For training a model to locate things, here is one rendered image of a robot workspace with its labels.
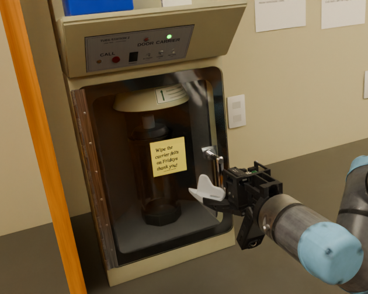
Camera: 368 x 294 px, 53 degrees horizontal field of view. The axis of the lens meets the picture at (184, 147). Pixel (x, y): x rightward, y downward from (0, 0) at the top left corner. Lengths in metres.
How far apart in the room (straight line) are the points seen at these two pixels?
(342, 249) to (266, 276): 0.37
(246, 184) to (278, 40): 0.84
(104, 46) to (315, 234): 0.44
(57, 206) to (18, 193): 0.56
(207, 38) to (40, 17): 0.57
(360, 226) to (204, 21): 0.42
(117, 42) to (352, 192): 0.46
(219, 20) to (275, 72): 0.74
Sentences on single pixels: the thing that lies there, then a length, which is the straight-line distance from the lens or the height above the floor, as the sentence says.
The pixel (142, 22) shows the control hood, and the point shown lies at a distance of 0.64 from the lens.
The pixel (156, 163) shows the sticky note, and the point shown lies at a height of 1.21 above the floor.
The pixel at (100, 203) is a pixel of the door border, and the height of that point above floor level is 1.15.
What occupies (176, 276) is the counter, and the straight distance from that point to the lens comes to 0.90.
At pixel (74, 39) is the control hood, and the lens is 0.64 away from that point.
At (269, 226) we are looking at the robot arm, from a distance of 0.61.
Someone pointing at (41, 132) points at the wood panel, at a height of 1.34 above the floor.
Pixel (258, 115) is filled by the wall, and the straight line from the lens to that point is 1.41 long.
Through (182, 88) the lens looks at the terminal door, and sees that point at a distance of 0.77.
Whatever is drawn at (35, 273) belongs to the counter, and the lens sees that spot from 1.03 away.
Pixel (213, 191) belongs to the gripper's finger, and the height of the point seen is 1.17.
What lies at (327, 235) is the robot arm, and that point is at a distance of 0.54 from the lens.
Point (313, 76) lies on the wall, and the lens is 1.53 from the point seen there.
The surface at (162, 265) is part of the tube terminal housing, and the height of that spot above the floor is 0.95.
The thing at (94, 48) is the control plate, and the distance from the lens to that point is 0.66.
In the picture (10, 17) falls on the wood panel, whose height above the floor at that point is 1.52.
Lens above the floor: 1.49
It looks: 19 degrees down
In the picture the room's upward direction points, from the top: 6 degrees counter-clockwise
